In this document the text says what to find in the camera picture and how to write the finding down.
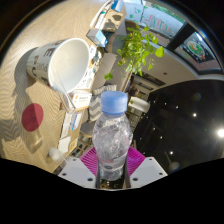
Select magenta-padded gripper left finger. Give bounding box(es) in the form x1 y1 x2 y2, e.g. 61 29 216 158
57 146 100 190

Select clear blue-capped water bottle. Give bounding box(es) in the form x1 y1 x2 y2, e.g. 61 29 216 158
91 90 134 183

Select white box with orange print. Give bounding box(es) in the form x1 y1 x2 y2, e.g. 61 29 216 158
67 89 93 110

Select white and blue card box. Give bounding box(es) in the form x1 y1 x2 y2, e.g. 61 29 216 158
60 111 83 140

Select white mug with grey lettering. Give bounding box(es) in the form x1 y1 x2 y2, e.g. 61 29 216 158
25 37 91 95

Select green leafy potted plant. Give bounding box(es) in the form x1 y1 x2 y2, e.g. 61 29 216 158
103 24 166 82

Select grey striped cushion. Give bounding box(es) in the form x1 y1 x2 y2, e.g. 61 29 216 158
87 84 118 123

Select white paper card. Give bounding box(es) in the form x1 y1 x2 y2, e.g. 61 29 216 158
57 135 80 155

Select flat round red coaster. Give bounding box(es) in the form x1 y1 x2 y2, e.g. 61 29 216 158
21 102 45 133

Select light blue box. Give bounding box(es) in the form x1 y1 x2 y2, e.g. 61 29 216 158
86 27 108 48

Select small white plastic cylinder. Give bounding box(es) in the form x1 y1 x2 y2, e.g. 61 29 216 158
48 147 69 165

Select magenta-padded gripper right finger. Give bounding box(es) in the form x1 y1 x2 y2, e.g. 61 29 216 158
125 146 168 190

